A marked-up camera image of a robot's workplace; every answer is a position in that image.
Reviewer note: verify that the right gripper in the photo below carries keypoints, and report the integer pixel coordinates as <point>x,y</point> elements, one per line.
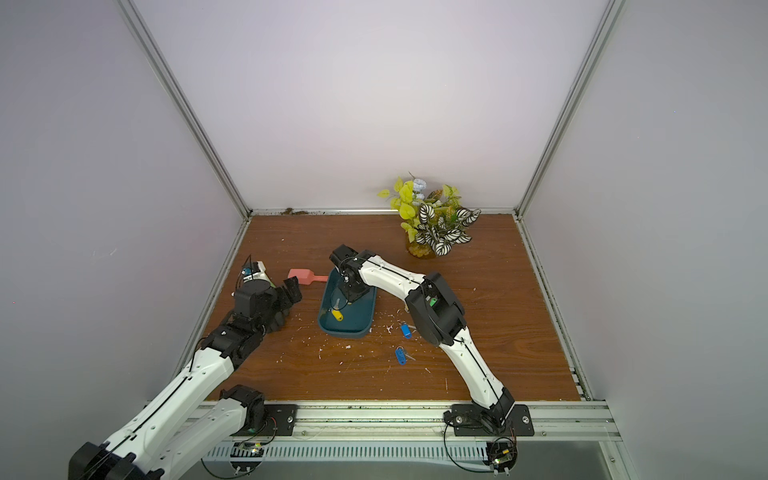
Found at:
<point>346,282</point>

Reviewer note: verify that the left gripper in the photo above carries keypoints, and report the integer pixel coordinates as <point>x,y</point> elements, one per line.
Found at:
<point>286,300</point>

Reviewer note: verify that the blue tag key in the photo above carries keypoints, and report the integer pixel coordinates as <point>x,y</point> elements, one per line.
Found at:
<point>407,330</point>
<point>402,356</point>

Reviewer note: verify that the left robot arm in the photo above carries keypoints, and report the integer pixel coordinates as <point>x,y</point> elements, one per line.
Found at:
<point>157,443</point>

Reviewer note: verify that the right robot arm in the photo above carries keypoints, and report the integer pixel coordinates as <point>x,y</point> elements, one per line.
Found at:
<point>438,316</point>

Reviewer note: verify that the teal plastic storage box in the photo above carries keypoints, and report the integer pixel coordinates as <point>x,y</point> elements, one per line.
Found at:
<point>358,316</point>

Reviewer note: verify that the pink plastic scoop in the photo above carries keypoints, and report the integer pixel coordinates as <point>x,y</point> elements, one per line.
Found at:
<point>307,276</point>

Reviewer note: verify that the artificial potted plant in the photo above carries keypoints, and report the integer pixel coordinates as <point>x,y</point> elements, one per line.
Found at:
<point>434,221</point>

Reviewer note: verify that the left controller board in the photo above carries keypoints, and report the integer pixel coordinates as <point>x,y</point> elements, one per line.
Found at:
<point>245,457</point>

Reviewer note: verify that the controller board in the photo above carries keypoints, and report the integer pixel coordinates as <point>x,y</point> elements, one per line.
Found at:
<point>245,457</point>
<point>502,455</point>

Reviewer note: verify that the right controller board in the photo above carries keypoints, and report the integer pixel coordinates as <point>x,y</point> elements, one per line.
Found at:
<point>502,455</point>

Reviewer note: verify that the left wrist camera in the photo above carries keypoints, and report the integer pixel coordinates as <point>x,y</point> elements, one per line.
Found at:
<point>254,270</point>

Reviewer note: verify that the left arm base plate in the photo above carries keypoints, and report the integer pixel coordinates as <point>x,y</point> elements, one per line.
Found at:
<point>278,419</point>

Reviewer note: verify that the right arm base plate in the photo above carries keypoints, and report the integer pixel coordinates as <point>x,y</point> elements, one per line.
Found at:
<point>467,420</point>

